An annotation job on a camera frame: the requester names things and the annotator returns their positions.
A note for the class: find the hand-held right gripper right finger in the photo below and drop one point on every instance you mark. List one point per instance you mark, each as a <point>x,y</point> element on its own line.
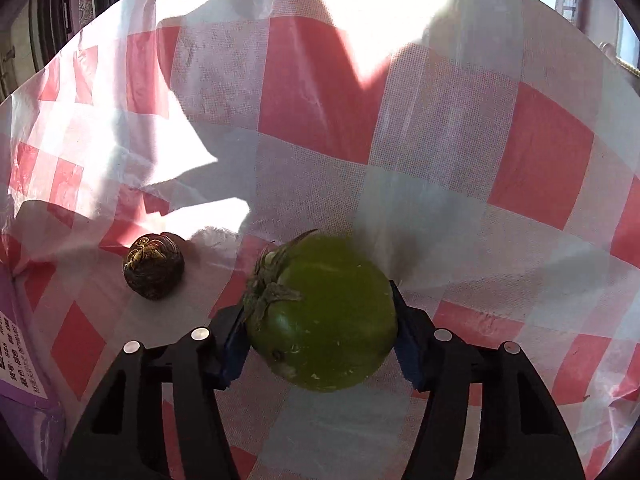
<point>410,355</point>

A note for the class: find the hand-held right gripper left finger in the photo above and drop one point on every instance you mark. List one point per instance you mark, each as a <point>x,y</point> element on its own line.
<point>234,350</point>

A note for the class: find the green tomato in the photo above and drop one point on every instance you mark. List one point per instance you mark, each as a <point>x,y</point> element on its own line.
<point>325,320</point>

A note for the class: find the dark brown round fruit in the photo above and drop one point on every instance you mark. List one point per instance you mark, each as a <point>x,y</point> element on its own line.
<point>154,267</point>

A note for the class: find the purple box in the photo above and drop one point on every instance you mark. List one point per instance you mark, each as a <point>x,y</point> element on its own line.
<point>25,410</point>

